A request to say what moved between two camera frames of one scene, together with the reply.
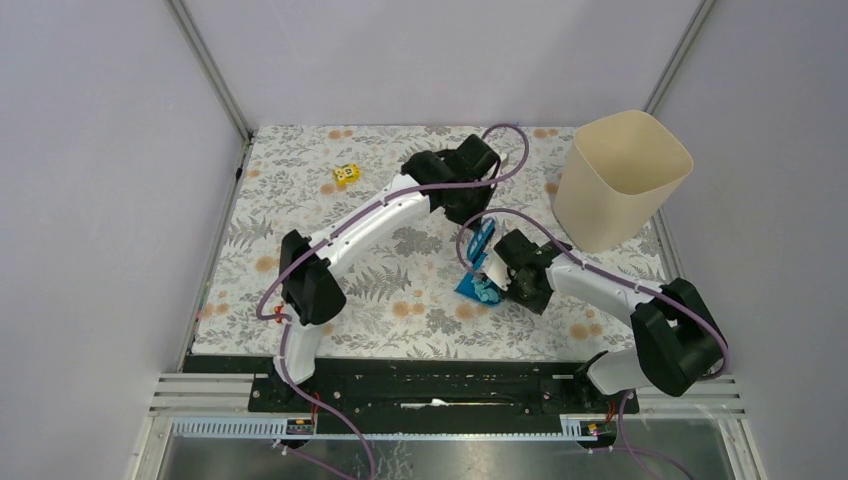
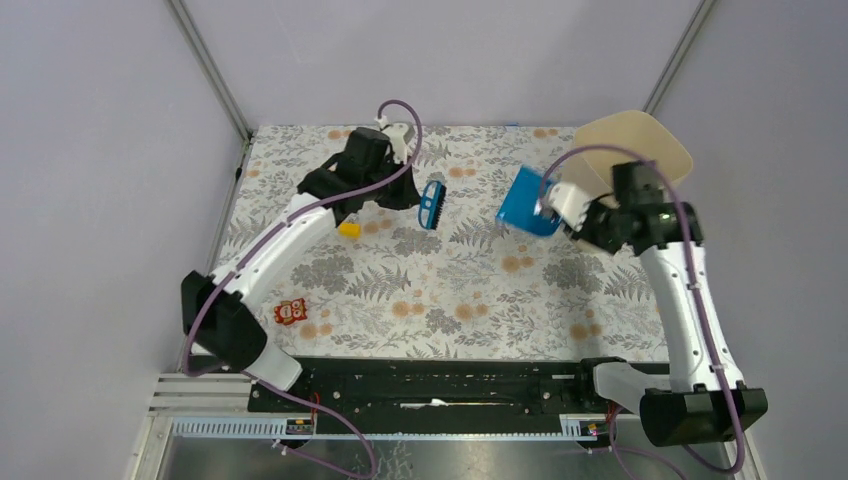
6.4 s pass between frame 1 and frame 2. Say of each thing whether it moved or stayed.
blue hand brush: moved
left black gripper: moved
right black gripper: moved
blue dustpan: moved
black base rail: stayed
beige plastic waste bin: stayed
